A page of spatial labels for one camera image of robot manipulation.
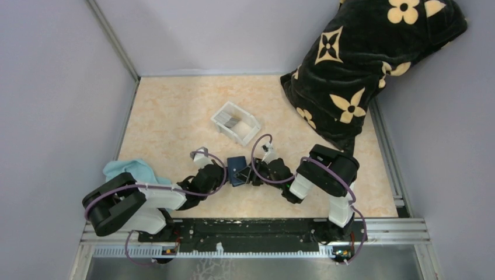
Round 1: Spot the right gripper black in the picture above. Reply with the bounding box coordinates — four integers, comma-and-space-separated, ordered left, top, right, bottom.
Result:
234, 157, 284, 191

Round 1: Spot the navy blue card holder wallet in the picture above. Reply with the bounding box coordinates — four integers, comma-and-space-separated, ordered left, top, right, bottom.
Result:
227, 156, 247, 187

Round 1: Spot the white plastic card box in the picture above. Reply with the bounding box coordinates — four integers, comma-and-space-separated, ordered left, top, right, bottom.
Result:
210, 101, 262, 146

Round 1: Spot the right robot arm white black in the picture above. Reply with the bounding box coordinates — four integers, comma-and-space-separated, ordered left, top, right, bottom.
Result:
228, 142, 360, 240

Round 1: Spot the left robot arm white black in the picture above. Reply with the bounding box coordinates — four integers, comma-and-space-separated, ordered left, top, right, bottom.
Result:
82, 148, 228, 242

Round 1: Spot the grey card stack in box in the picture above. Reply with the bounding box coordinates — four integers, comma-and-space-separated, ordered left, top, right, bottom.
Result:
214, 111, 240, 129

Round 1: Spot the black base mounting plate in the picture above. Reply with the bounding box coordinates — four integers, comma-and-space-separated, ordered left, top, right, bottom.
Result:
138, 218, 367, 253

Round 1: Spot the light blue cloth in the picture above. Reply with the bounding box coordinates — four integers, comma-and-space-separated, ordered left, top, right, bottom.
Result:
103, 159, 172, 185

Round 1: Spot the black floral patterned pillow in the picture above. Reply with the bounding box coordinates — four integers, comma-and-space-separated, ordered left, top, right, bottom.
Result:
280, 1, 468, 155

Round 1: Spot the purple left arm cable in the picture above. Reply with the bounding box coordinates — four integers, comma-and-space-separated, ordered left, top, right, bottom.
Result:
83, 148, 228, 267

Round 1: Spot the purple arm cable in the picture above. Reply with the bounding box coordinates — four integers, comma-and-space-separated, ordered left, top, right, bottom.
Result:
83, 148, 228, 267
250, 134, 368, 265

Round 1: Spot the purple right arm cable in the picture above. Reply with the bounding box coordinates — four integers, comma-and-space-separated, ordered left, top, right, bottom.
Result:
250, 134, 368, 265

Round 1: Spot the aluminium side rail right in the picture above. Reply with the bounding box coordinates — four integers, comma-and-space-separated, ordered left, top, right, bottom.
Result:
369, 100, 411, 218

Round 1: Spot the aluminium front rail frame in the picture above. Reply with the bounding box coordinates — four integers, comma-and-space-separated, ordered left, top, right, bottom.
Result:
77, 218, 431, 260

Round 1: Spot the aluminium corner post left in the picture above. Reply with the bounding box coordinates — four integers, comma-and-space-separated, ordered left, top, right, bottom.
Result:
84, 0, 141, 83

